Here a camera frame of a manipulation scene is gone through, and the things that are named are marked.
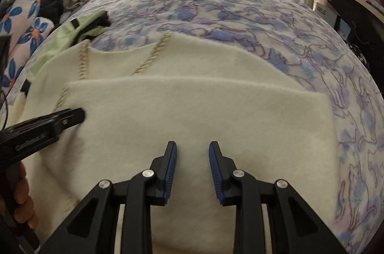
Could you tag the light green garment black trim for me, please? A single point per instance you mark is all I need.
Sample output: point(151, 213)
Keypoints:
point(67, 35)

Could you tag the dark clothes pile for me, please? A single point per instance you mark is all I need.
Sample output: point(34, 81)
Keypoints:
point(52, 6)

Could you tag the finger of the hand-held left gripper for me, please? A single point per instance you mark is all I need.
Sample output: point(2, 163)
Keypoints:
point(70, 117)

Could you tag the cream fleece sweater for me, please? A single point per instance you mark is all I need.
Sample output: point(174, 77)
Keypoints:
point(195, 110)

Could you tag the person's left hand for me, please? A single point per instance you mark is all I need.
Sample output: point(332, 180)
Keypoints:
point(24, 200)

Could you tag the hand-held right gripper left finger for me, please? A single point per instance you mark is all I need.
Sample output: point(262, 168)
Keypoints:
point(171, 170)

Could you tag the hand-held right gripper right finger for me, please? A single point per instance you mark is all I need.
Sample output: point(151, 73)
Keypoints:
point(215, 173)

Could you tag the blue floral fleece blanket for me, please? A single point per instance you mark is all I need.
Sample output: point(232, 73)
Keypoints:
point(270, 29)

